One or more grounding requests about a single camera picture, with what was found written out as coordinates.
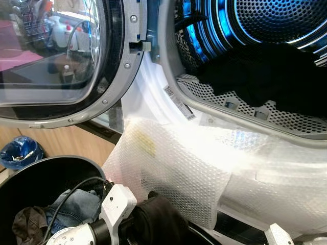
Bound black garment with white logo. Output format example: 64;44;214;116
196;43;327;119

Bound plain black garment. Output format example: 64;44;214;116
130;191;193;245

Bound white washing machine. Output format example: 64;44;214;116
101;0;327;245

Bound steel washer drum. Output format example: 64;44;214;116
175;0;327;135

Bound barcode label sticker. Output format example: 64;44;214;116
163;85;197;121

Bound bubble wrap sheet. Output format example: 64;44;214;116
102;118;327;236

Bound grey round washer door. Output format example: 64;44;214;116
0;0;147;129

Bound blue jeans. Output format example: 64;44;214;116
45;188;103;233

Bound black round laundry bin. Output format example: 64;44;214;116
0;155;111;245

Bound brown garment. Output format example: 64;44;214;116
12;206;50;245

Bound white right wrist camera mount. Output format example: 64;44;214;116
264;223;295;245

